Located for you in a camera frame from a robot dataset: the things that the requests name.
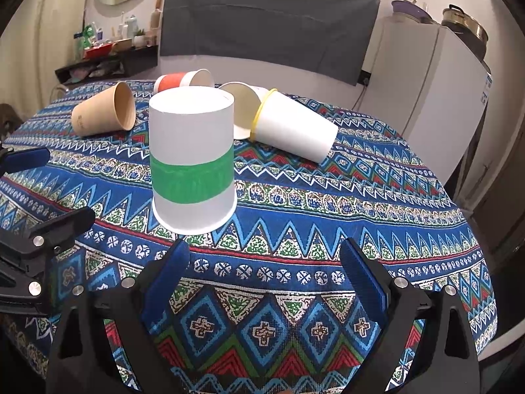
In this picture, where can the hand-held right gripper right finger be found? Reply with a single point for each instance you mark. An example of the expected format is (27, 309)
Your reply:
(365, 285)

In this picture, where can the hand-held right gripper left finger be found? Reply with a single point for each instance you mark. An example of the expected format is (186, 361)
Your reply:
(164, 285)

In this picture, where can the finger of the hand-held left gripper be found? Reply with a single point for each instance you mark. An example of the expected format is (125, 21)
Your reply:
(26, 160)
(65, 223)

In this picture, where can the white cup with green band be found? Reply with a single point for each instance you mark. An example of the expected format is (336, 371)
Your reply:
(190, 131)

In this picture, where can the brown paper cup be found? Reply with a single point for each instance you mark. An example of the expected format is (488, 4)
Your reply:
(96, 113)

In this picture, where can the red paper cup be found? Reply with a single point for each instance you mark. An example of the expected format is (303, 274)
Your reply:
(172, 82)

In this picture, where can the white cup with yellow rim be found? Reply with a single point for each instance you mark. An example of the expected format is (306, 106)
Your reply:
(295, 127)

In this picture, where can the plain white paper cup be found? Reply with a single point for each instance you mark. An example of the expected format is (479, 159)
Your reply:
(243, 108)

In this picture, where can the blue patterned tablecloth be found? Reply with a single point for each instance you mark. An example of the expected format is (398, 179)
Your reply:
(295, 217)

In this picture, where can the red bowl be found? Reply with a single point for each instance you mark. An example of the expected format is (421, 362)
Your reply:
(98, 50)

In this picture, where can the green packet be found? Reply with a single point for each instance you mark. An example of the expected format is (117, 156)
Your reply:
(88, 37)

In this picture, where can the small potted plant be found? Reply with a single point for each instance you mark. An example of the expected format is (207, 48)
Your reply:
(139, 39)

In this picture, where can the wooden bottle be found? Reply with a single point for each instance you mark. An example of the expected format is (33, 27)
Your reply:
(156, 14)

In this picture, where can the white refrigerator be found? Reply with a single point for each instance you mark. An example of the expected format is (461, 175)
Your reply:
(430, 90)

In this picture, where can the dark grey hanging cloth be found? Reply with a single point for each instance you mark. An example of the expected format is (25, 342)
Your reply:
(266, 20)

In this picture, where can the purple bowl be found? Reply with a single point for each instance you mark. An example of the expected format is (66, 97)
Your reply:
(408, 10)

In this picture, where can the metal pot with lid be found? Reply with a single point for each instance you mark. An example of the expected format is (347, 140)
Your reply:
(465, 24)

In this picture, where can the black wall shelf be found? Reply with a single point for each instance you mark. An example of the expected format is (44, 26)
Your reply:
(135, 59)

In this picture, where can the black wall socket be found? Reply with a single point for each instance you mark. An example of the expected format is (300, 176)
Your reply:
(364, 78)

